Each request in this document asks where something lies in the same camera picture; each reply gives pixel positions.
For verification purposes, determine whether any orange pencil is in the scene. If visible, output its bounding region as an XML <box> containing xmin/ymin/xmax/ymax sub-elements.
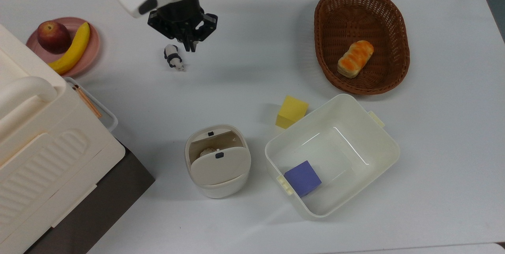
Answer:
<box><xmin>72</xmin><ymin>84</ymin><xmax>102</xmax><ymax>119</ymax></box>

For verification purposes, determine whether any dark brown base board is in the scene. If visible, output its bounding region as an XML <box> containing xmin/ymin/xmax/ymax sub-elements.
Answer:
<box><xmin>24</xmin><ymin>140</ymin><xmax>155</xmax><ymax>254</ymax></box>

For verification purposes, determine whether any pink plate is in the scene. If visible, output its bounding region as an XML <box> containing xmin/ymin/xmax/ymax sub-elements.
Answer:
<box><xmin>26</xmin><ymin>17</ymin><xmax>101</xmax><ymax>78</ymax></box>

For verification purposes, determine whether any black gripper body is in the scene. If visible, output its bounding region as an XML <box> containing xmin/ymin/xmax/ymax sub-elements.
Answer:
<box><xmin>148</xmin><ymin>0</ymin><xmax>218</xmax><ymax>45</ymax></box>

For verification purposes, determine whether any white lidded trash can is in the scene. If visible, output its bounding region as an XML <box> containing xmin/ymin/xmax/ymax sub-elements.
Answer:
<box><xmin>185</xmin><ymin>124</ymin><xmax>252</xmax><ymax>199</ymax></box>

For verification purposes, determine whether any yellow banana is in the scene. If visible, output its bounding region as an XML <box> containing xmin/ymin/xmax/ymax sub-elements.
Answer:
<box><xmin>48</xmin><ymin>22</ymin><xmax>91</xmax><ymax>75</ymax></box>

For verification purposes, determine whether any toy bread loaf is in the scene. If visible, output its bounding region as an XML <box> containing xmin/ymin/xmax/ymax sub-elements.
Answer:
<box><xmin>337</xmin><ymin>40</ymin><xmax>374</xmax><ymax>78</ymax></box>

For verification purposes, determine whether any red apple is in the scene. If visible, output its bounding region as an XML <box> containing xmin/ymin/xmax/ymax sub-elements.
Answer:
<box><xmin>37</xmin><ymin>21</ymin><xmax>72</xmax><ymax>54</ymax></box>

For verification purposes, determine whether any purple cube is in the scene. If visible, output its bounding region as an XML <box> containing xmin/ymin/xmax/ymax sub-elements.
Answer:
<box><xmin>284</xmin><ymin>161</ymin><xmax>322</xmax><ymax>197</ymax></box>

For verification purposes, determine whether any yellow cube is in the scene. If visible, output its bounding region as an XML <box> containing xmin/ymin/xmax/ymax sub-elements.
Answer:
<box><xmin>275</xmin><ymin>95</ymin><xmax>309</xmax><ymax>129</ymax></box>

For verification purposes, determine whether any small panda figurine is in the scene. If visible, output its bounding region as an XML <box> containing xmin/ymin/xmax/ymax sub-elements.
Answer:
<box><xmin>164</xmin><ymin>44</ymin><xmax>185</xmax><ymax>72</ymax></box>

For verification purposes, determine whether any brown wicker basket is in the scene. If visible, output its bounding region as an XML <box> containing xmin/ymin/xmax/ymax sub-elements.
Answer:
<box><xmin>314</xmin><ymin>0</ymin><xmax>410</xmax><ymax>95</ymax></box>

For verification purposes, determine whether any white plastic bin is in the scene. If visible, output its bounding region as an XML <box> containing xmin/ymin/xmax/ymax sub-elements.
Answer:
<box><xmin>265</xmin><ymin>93</ymin><xmax>400</xmax><ymax>220</ymax></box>

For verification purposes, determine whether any clear plastic tray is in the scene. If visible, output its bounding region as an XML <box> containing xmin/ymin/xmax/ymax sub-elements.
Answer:
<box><xmin>63</xmin><ymin>77</ymin><xmax>119</xmax><ymax>133</ymax></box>

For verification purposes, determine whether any cream storage box with handle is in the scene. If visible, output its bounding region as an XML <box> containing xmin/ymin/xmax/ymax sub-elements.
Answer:
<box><xmin>0</xmin><ymin>23</ymin><xmax>126</xmax><ymax>254</ymax></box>

